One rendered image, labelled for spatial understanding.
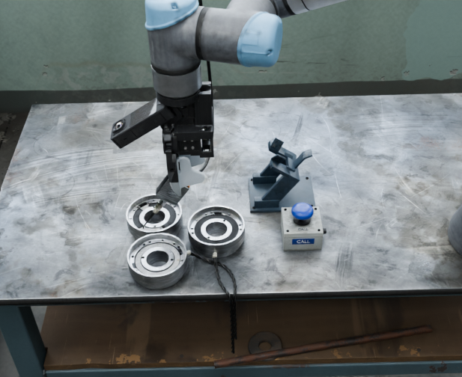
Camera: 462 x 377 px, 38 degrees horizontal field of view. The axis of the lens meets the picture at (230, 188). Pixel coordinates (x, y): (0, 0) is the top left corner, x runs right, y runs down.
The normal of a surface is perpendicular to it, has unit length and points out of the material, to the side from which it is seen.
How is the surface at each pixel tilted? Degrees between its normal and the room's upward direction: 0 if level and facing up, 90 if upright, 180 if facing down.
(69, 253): 0
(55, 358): 0
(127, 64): 90
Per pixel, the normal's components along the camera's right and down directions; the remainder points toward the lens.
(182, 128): -0.03, -0.75
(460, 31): 0.01, 0.66
